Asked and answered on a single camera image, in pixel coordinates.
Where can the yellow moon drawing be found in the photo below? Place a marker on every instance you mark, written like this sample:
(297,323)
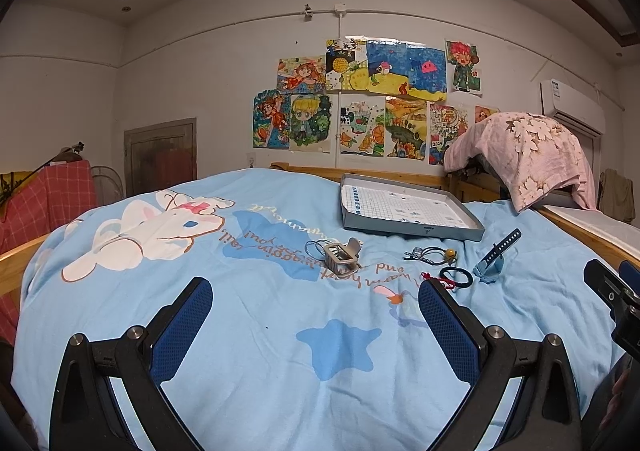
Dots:
(347,64)

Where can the blue sea beach drawing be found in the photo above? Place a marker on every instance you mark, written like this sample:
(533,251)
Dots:
(405,68)

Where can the brown wall cabinet door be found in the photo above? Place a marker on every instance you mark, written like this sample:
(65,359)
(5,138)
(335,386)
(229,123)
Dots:
(159,156)

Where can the pink floral cloth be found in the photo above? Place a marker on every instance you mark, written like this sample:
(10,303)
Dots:
(533,155)

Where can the white air conditioner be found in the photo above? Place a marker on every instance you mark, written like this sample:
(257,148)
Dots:
(569,106)

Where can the landscape tree drawing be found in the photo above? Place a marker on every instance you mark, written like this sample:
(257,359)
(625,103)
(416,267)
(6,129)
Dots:
(405,123)

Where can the silver ring hoops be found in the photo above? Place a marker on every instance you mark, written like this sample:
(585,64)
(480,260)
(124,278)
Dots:
(316,249)

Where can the red haired figure drawing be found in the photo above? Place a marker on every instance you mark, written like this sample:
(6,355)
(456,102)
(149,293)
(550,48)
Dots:
(465,60)

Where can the beige hair claw clip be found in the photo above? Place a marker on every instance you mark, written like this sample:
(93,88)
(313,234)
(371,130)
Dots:
(343,259)

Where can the blond boy drawing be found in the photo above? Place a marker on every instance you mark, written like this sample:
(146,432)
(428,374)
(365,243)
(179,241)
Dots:
(311,116)

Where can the grey shallow tray box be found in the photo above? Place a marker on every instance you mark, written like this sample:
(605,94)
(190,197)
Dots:
(373,205)

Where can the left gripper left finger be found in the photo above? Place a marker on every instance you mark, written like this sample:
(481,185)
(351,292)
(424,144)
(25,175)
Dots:
(86,414)

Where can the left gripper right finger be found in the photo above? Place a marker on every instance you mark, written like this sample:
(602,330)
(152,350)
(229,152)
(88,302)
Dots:
(544,414)

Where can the mermaid drawing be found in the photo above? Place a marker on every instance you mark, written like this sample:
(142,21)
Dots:
(271,120)

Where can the small orange face drawing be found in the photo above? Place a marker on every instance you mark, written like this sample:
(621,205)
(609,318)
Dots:
(483,112)

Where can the light blue cartoon bedsheet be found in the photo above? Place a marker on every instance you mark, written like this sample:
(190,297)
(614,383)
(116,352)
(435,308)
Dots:
(289,358)

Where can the red white poster drawing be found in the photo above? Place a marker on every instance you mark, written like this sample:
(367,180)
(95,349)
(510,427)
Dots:
(446,123)

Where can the orange girl swimming drawing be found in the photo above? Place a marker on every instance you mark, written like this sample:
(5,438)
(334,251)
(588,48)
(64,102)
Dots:
(302,75)

